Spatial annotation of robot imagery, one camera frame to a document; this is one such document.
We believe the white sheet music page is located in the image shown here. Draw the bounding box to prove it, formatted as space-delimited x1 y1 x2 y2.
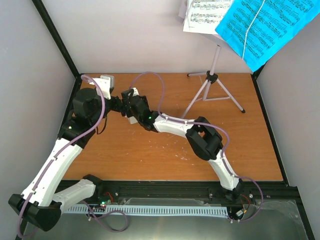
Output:
178 0 234 35

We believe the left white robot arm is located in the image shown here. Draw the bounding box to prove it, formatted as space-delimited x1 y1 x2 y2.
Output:
8 86 119 238

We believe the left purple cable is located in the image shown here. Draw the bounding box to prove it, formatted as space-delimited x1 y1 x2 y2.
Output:
16 73 129 238

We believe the white metronome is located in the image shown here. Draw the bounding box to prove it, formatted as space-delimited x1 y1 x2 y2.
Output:
126 87 139 124

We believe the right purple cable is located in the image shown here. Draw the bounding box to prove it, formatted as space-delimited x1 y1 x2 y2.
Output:
129 71 264 223

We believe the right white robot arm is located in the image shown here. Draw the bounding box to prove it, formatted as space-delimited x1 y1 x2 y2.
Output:
121 88 244 202

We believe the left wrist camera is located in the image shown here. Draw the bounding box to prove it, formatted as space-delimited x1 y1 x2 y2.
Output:
93 74 115 100

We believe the blue sheet music page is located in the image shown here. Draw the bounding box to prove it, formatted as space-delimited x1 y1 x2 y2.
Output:
215 0 320 72

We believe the light blue cable duct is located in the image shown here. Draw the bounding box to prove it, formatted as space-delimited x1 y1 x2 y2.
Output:
65 202 228 218

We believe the purple cable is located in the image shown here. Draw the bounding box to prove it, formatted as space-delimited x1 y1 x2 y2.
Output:
129 71 264 223
16 73 129 238

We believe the black aluminium frame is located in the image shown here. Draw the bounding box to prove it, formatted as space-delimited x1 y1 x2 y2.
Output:
14 0 320 240

